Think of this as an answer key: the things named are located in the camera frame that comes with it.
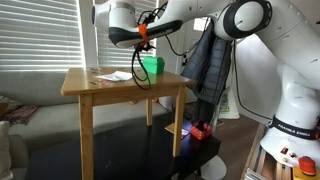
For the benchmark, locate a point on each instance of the green plastic container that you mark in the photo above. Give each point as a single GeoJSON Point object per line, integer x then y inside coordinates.
{"type": "Point", "coordinates": [154, 65]}

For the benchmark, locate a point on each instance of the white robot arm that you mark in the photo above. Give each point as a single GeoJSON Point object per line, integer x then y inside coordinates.
{"type": "Point", "coordinates": [280, 26]}

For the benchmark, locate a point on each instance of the white paper sheet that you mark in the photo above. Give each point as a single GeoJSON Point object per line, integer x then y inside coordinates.
{"type": "Point", "coordinates": [116, 76]}

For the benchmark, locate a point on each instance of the blue-grey puffer jacket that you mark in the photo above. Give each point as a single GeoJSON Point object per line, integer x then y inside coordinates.
{"type": "Point", "coordinates": [209, 66]}

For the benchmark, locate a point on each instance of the red patterned box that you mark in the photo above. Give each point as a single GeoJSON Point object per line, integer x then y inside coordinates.
{"type": "Point", "coordinates": [200, 131]}

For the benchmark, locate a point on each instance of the light wooden table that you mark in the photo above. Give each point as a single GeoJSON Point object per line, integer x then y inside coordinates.
{"type": "Point", "coordinates": [80, 82]}

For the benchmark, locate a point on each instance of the black low table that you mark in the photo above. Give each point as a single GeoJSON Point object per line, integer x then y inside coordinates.
{"type": "Point", "coordinates": [130, 152]}

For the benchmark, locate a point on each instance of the grey sofa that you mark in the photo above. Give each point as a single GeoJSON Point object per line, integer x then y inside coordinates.
{"type": "Point", "coordinates": [56, 117]}

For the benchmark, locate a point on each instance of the white window blinds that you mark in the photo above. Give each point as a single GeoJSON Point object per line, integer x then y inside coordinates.
{"type": "Point", "coordinates": [55, 35]}

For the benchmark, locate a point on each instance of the patterned cushion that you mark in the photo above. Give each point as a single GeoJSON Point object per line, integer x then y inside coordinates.
{"type": "Point", "coordinates": [15, 112]}

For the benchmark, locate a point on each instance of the red emergency stop button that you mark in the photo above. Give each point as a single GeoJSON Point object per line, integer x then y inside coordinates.
{"type": "Point", "coordinates": [307, 165]}

